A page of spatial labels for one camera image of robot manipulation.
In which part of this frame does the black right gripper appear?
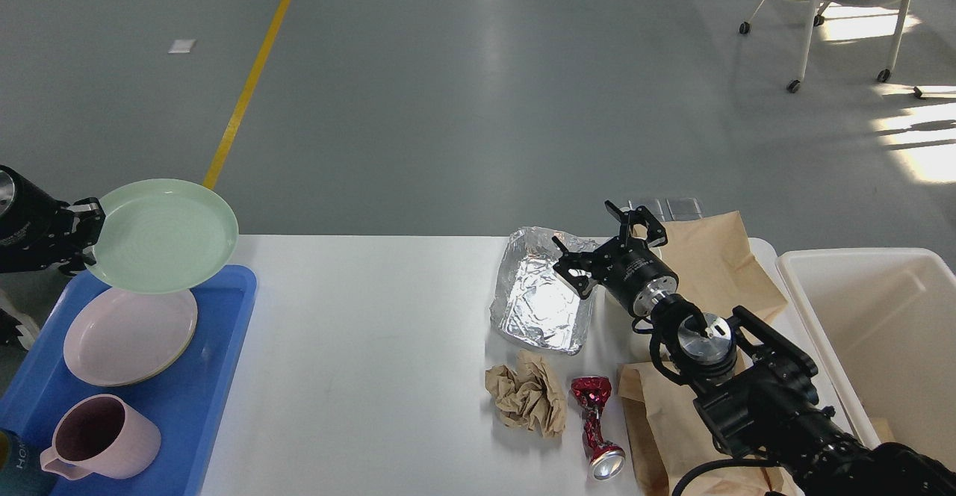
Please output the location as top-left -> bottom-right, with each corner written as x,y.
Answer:
552,200 -> 679,317

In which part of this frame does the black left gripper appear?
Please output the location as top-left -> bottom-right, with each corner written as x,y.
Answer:
1,166 -> 107,277

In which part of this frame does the green plate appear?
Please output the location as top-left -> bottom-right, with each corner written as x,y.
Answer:
86,179 -> 239,294

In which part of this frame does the pink plate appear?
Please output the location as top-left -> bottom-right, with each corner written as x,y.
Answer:
63,288 -> 199,387

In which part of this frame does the pink mug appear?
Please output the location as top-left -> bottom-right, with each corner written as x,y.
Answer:
39,394 -> 163,481

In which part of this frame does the dark teal mug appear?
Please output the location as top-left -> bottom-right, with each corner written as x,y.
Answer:
1,429 -> 58,495

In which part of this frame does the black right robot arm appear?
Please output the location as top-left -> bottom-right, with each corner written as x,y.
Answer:
553,201 -> 955,495

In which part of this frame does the grey floor outlet plate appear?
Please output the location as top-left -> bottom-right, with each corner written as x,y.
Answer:
627,197 -> 704,223

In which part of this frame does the aluminium foil tray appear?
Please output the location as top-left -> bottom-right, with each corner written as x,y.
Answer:
489,226 -> 598,356

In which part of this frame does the black green sneaker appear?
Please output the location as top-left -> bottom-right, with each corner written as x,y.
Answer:
1,291 -> 41,352

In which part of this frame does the brown paper bag upper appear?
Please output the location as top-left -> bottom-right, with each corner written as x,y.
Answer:
654,211 -> 788,323

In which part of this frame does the brown paper bag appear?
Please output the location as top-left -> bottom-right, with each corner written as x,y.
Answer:
654,211 -> 788,323
617,362 -> 801,495

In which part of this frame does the crumpled brown paper ball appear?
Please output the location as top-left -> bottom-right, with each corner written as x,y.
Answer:
484,350 -> 568,438

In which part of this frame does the blue plastic tray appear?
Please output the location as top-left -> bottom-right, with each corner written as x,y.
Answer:
1,264 -> 257,495

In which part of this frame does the brown paper bag lower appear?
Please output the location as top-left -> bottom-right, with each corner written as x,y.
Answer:
617,362 -> 801,495

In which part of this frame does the crushed red soda can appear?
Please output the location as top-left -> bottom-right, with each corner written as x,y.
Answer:
571,376 -> 626,481

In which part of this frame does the white plastic bin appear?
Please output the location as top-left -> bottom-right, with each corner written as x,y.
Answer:
776,248 -> 955,468

